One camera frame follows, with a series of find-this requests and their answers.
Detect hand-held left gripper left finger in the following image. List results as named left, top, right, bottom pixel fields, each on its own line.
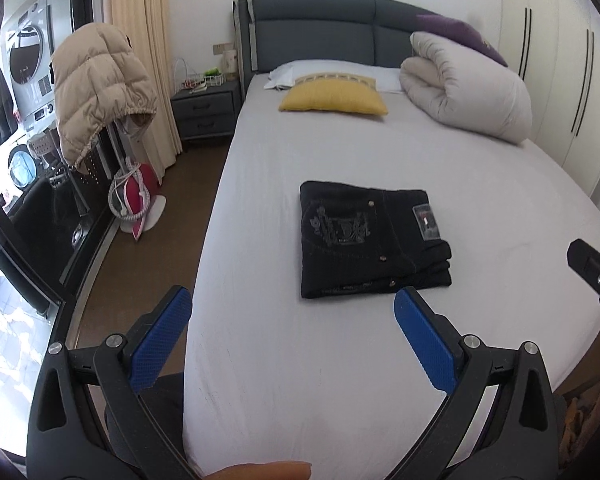
left=26, top=285, right=201, bottom=480

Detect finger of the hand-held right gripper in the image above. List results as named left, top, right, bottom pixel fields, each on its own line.
left=567, top=239, right=600, bottom=311

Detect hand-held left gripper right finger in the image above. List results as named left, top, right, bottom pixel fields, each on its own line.
left=380, top=286, right=567, bottom=480

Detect black pants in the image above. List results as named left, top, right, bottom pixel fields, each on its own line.
left=300, top=181, right=453, bottom=300

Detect person's left hand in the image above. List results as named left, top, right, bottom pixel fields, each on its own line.
left=204, top=461, right=313, bottom=480

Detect white wardrobe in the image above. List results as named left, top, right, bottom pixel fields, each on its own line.
left=500, top=0, right=600, bottom=221

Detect bed with white sheet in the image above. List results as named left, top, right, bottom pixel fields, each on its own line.
left=182, top=60, right=600, bottom=480

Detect rolled white duvet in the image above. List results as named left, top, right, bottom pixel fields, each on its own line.
left=399, top=31, right=533, bottom=146

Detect white washing machine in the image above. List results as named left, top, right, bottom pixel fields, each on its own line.
left=7, top=130, right=58, bottom=196

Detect grey nightstand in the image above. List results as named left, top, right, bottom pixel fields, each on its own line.
left=170, top=80, right=243, bottom=142

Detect beige puffer jacket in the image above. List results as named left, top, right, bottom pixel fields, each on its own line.
left=50, top=22, right=159, bottom=173

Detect yellow pillow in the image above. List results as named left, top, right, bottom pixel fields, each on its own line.
left=279, top=73, right=388, bottom=117

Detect purple pillow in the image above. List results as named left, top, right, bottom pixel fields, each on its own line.
left=415, top=14, right=508, bottom=67

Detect white pillow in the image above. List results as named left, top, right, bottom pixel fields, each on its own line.
left=264, top=59, right=403, bottom=94

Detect white tumble dryer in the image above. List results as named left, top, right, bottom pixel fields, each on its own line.
left=2, top=0, right=56, bottom=126

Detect grey padded headboard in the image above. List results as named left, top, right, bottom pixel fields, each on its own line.
left=231, top=0, right=481, bottom=88

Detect beige curtain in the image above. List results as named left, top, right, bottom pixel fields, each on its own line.
left=109, top=0, right=183, bottom=181

